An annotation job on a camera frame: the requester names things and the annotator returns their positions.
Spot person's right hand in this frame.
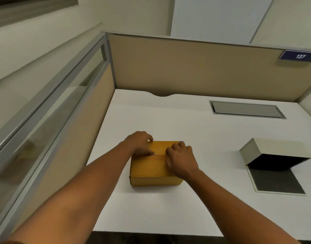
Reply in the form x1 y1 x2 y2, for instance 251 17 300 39
165 141 200 180

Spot person's left hand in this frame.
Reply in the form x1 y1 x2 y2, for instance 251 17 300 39
123 131 156 158

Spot yellow cardboard box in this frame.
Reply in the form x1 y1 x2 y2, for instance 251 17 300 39
129 141 184 187

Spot person's right forearm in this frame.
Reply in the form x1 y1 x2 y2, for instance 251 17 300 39
182 169 302 244

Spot person's left forearm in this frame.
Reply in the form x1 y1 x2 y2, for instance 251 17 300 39
3 141 136 244

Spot beige cubicle partition panel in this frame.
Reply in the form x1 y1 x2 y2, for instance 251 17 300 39
106 32 311 103

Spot open grey gift box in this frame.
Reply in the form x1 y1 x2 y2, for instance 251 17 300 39
239 138 311 196

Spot glass-topped cubicle partition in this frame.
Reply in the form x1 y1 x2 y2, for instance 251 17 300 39
0 32 116 244

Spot blue number sign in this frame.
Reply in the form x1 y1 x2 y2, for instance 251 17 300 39
278 50 311 62

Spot grey desk cable hatch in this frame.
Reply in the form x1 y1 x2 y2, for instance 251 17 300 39
209 100 287 120

